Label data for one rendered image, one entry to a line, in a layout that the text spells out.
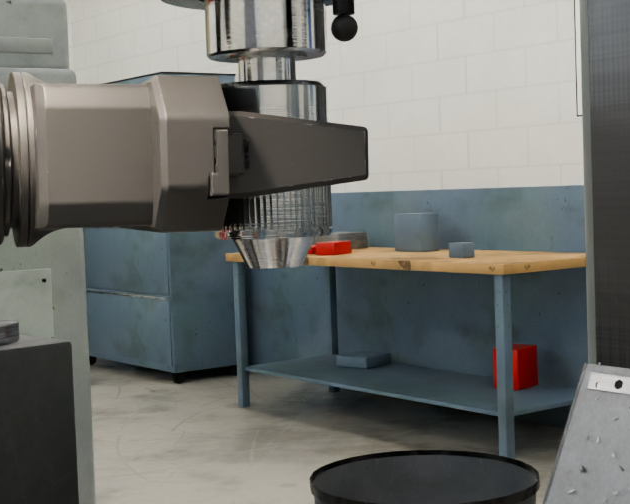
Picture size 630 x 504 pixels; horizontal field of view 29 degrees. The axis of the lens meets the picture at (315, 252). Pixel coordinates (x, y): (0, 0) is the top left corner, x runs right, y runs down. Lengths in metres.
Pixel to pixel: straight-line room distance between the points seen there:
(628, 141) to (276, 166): 0.41
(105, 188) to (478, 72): 6.01
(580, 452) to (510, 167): 5.43
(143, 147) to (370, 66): 6.66
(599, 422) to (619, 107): 0.21
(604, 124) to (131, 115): 0.47
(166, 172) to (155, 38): 8.80
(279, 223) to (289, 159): 0.03
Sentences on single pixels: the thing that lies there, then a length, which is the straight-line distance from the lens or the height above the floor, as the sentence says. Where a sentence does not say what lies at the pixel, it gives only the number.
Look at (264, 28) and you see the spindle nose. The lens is 0.46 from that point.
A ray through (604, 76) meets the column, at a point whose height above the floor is 1.30.
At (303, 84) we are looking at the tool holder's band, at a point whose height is 1.27.
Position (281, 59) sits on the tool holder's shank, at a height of 1.28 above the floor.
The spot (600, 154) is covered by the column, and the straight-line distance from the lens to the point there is 0.83.
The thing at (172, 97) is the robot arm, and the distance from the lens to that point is 0.42.
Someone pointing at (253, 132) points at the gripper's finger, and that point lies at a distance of 0.44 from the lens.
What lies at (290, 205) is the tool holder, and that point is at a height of 1.22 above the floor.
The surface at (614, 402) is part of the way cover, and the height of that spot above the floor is 1.08.
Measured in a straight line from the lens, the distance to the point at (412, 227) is 6.29.
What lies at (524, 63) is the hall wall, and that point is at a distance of 6.18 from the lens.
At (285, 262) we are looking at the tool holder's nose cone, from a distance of 0.47.
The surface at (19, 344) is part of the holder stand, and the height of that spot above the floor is 1.13.
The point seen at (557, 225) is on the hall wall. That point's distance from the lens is 6.01.
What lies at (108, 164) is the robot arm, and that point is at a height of 1.24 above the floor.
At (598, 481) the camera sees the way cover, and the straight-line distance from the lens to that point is 0.82.
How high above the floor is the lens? 1.23
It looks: 3 degrees down
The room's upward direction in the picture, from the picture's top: 2 degrees counter-clockwise
